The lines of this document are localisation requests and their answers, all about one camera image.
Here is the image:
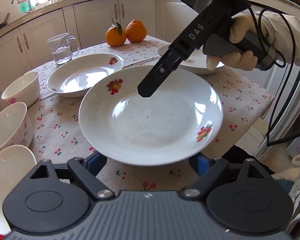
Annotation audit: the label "white plate with fruit print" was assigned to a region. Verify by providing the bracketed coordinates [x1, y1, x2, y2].
[78, 66, 223, 166]

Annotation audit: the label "white bowl camera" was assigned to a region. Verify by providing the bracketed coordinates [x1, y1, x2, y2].
[0, 145, 37, 236]

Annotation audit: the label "white bowl pink flowers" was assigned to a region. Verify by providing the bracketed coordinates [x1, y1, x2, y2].
[1, 72, 40, 108]
[0, 102, 34, 151]

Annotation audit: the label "white sleeved right forearm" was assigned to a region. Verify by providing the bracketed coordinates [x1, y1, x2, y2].
[261, 11, 300, 67]

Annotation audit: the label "white kitchen cabinets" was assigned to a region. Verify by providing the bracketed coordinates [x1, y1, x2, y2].
[0, 0, 196, 111]

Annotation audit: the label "white gloved right hand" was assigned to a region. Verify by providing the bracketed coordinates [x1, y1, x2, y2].
[206, 12, 286, 72]

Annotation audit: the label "white plate at far right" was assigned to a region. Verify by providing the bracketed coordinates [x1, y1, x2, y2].
[156, 44, 225, 75]

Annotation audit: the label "cherry print tablecloth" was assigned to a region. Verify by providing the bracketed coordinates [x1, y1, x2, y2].
[27, 36, 274, 192]

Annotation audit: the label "bumpy orange behind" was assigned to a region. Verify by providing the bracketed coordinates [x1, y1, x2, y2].
[125, 20, 147, 43]

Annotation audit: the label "orange with leaf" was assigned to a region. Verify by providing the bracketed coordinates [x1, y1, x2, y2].
[105, 19, 127, 47]

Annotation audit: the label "glass mug with water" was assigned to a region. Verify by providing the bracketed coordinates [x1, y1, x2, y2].
[47, 33, 81, 67]

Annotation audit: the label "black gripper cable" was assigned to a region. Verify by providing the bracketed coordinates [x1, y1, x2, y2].
[247, 0, 300, 147]

